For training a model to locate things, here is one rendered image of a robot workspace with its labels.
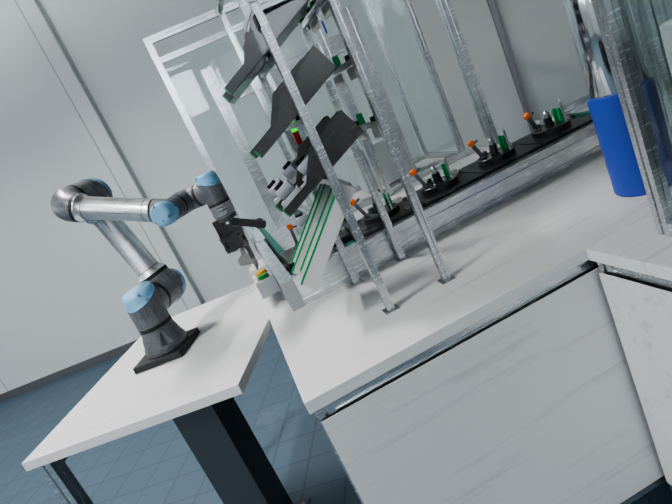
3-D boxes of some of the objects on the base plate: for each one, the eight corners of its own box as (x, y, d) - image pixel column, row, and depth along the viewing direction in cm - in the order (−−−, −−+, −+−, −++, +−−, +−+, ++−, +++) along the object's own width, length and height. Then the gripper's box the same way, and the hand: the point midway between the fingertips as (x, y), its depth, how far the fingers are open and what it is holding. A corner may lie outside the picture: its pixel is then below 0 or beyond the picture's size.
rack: (386, 315, 135) (246, 4, 115) (349, 284, 170) (237, 41, 150) (456, 277, 138) (331, -32, 118) (405, 254, 173) (302, 13, 153)
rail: (293, 311, 168) (278, 282, 166) (263, 262, 253) (253, 241, 251) (308, 303, 169) (294, 274, 166) (274, 256, 254) (264, 236, 252)
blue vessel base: (646, 199, 132) (617, 97, 126) (601, 195, 147) (573, 104, 141) (695, 173, 135) (669, 71, 128) (646, 172, 150) (620, 80, 143)
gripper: (211, 220, 180) (239, 274, 185) (211, 223, 171) (241, 280, 177) (234, 209, 181) (261, 263, 186) (235, 212, 173) (264, 268, 178)
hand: (257, 265), depth 182 cm, fingers closed
